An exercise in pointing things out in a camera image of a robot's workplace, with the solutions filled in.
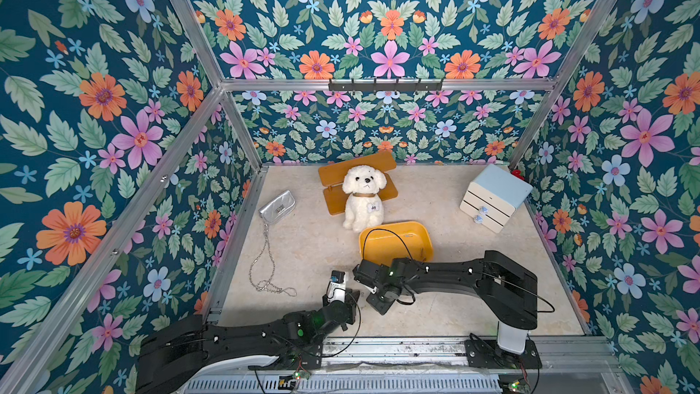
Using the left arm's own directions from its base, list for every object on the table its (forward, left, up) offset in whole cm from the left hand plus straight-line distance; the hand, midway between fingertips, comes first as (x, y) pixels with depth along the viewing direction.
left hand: (361, 294), depth 82 cm
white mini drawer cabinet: (+25, -47, +12) cm, 55 cm away
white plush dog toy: (+25, -3, +10) cm, 27 cm away
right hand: (-1, -5, -2) cm, 5 cm away
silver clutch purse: (+33, +29, +4) cm, 44 cm away
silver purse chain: (+4, +23, -2) cm, 23 cm away
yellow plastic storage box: (+19, -19, -4) cm, 27 cm away
